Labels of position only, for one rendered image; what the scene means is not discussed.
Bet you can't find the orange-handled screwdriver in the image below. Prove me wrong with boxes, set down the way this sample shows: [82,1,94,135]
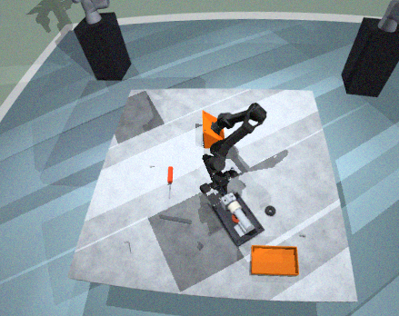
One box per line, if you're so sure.
[167,166,173,199]

